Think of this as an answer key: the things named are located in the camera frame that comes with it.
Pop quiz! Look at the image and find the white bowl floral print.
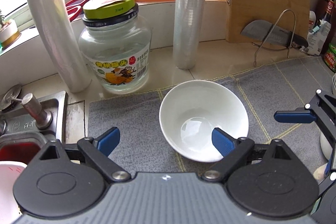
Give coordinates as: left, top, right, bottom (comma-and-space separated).
319, 133, 332, 160

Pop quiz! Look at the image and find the white bowl plain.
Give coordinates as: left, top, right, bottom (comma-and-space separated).
159, 80, 249, 162

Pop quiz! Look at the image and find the santoku kitchen knife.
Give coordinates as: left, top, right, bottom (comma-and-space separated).
240, 20, 308, 48

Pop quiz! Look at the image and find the right hand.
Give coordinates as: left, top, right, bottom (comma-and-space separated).
313, 163, 327, 183

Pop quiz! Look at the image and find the white plate with fruit print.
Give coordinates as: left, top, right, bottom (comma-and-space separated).
332, 73, 336, 96

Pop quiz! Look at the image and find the green lid sauce jar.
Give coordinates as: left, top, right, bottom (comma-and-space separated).
323, 44, 336, 72

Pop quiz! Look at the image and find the grey checked table mat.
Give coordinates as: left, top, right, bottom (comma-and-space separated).
88, 56, 333, 175

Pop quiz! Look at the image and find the white plastic food bag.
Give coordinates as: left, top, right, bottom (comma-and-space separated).
299, 20, 331, 56

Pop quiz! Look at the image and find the steel sink faucet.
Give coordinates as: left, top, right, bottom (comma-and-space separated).
1, 85, 68, 143

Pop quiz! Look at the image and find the red basin in sink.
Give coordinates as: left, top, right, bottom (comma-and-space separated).
0, 142, 43, 224

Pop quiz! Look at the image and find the small pink white packet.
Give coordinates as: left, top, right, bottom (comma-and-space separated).
309, 10, 316, 33

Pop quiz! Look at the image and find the dark soy sauce bottle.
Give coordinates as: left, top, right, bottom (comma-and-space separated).
321, 0, 335, 55

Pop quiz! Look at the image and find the glass jar green lid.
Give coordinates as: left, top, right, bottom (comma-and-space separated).
78, 0, 152, 94

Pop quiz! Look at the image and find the red lid on sill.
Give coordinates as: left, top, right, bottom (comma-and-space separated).
66, 0, 89, 22

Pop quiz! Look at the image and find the cling film roll left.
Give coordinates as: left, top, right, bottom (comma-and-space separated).
27, 0, 91, 93

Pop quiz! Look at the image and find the cling film roll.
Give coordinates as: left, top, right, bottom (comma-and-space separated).
27, 0, 91, 93
173, 0, 205, 70

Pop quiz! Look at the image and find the cling film roll right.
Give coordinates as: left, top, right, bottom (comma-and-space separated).
173, 0, 205, 70

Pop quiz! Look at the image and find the metal wire board stand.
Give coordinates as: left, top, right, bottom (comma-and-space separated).
252, 8, 297, 68

